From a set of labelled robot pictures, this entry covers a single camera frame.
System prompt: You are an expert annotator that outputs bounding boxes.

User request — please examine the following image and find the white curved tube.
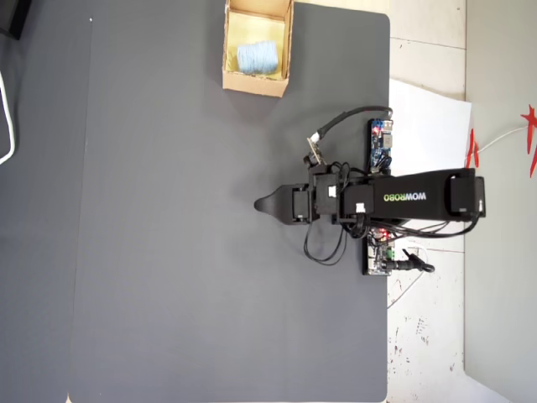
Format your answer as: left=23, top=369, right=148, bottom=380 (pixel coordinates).
left=0, top=71, right=18, bottom=165

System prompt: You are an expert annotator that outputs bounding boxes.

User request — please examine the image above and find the small camera circuit board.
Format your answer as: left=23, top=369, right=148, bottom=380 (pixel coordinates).
left=302, top=133, right=328, bottom=169

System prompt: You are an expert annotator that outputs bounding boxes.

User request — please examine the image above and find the blue controller circuit board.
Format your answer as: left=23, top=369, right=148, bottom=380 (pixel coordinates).
left=368, top=118, right=395, bottom=175

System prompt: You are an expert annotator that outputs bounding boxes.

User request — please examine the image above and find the dark grey table mat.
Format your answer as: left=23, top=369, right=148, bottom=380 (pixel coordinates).
left=66, top=0, right=392, bottom=403

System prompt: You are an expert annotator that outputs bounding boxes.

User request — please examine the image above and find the white paper sheet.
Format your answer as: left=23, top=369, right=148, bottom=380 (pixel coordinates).
left=386, top=78, right=474, bottom=253

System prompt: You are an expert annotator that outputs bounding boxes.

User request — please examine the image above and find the red floor sticker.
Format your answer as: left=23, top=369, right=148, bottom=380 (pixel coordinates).
left=519, top=103, right=537, bottom=180
left=464, top=128, right=482, bottom=170

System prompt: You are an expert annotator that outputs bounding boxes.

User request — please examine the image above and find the thin black servo cable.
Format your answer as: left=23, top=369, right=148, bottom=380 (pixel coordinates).
left=303, top=161, right=368, bottom=266

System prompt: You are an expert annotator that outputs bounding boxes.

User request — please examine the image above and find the black power plug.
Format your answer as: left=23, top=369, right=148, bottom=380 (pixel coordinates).
left=390, top=248, right=436, bottom=275

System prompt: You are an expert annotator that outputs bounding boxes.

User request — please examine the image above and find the yellow paper box liner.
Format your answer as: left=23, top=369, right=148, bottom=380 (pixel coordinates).
left=225, top=10, right=291, bottom=81

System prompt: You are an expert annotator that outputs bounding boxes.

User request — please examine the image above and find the blue yarn block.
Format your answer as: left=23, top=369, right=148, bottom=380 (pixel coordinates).
left=236, top=39, right=279, bottom=76

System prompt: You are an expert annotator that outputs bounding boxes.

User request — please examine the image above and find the black flat object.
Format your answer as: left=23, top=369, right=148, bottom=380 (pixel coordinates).
left=0, top=0, right=34, bottom=42

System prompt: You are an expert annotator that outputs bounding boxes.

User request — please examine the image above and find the thick black camera cable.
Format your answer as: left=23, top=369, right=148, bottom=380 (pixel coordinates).
left=314, top=105, right=394, bottom=144

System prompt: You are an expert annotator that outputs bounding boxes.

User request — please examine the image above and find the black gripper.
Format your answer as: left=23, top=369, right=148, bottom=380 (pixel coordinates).
left=253, top=183, right=316, bottom=227

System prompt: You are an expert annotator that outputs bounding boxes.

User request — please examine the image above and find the brown cardboard box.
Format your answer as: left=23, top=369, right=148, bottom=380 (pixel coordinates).
left=221, top=0, right=295, bottom=98

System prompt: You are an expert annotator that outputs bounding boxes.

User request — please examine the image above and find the thin white floor cable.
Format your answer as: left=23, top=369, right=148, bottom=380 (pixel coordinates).
left=477, top=124, right=530, bottom=157

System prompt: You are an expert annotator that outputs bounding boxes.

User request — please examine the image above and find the circuit board with red LED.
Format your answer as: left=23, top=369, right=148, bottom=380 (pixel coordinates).
left=363, top=228, right=399, bottom=276

